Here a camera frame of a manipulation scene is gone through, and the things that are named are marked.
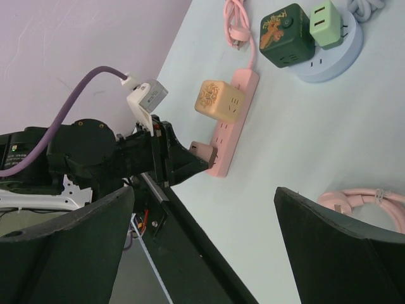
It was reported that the beige cube socket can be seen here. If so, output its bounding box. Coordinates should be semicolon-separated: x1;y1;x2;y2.
194;80;246;124

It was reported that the pink bundled strip cable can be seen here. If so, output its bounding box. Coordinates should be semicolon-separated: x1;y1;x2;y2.
223;0;258;72

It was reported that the pink coiled cable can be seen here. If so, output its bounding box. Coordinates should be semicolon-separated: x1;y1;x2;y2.
316;187;405;234

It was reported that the light blue round socket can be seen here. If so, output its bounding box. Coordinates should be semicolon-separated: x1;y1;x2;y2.
290;7;363;83

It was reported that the brown plug adapter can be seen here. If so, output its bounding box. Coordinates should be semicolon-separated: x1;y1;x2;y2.
189;141;218;169

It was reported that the pink power strip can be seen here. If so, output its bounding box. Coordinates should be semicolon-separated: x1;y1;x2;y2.
206;68;259;177

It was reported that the light green USB charger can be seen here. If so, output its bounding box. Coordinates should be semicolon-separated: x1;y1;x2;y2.
309;0;343;49

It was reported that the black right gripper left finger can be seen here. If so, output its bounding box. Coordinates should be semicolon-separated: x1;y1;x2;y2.
1;187;134;303

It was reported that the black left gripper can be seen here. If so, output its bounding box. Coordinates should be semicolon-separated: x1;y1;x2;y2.
113;115;208;186

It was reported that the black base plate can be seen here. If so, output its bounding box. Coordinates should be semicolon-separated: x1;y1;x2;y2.
130;174;257;303

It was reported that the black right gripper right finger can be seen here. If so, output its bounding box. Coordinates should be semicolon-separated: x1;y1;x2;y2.
274;187;404;303

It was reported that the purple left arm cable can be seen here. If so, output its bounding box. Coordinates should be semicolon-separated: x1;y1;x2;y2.
0;65;135;178

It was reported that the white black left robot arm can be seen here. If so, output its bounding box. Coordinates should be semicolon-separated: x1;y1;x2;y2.
1;117;209;213

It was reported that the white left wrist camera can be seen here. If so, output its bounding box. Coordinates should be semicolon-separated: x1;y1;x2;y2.
127;80;168;137

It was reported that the dark green cube socket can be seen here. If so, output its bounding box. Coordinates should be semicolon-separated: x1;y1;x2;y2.
259;3;315;68

